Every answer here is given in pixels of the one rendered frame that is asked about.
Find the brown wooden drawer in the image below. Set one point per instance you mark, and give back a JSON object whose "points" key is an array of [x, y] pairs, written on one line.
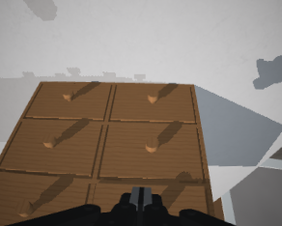
{"points": [[43, 198], [174, 197], [132, 152], [71, 102], [67, 150], [135, 104]]}

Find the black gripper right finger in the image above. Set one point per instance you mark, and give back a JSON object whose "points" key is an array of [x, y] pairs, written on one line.
{"points": [[153, 213]]}

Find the brown wooden chest of drawers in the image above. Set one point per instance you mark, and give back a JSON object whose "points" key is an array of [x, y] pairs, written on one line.
{"points": [[206, 183]]}

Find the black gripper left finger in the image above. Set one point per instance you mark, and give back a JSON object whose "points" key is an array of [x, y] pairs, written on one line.
{"points": [[122, 214]]}

